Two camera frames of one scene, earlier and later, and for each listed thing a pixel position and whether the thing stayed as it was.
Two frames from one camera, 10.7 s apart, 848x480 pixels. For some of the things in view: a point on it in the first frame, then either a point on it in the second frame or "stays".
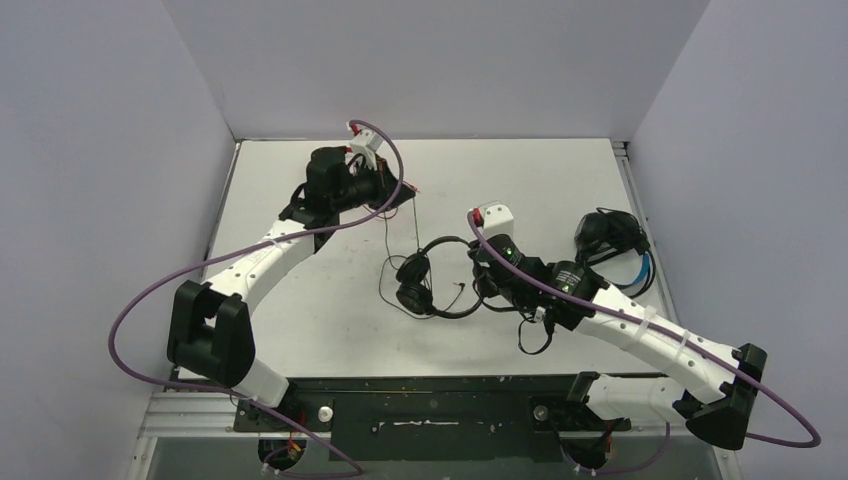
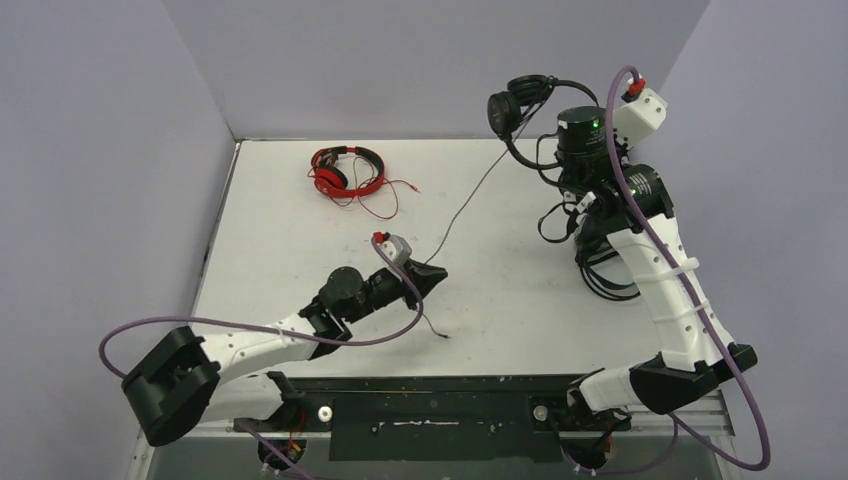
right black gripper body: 482,266 → 589,241
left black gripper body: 370,188 → 394,289
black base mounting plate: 430,419 stays
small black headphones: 414,288 → 509,113
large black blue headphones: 607,234 stays
